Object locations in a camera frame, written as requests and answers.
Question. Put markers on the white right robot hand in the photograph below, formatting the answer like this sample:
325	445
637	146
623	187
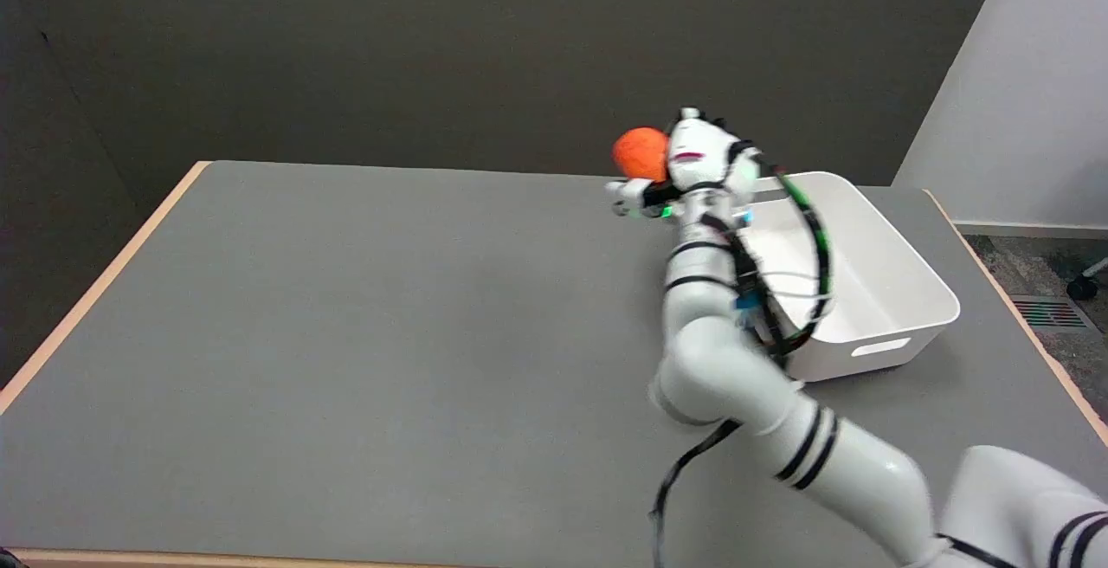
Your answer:
699	158

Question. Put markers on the orange mango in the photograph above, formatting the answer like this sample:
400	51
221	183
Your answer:
639	153

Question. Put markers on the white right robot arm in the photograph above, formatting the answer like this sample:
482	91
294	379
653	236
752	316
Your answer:
736	360

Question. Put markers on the white plastic box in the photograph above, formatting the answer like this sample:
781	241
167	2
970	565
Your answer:
874	282

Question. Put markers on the floor vent grille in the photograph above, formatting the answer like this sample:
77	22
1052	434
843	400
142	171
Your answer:
1048	313

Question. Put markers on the black chair caster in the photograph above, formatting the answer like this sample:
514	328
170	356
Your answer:
1082	287

